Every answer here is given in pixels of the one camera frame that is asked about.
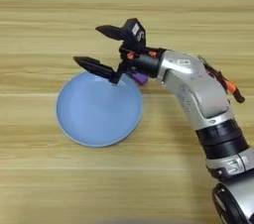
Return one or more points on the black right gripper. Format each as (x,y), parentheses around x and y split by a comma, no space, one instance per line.
(144,61)

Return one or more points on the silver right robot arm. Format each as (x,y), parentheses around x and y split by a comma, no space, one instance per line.
(198,89)

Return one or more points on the black box with white label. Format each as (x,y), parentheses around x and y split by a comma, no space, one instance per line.
(135,34)

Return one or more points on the purple rectangular block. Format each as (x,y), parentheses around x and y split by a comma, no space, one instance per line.
(141,78)

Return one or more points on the light blue round plate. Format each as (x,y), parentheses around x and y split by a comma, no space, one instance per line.
(96,115)

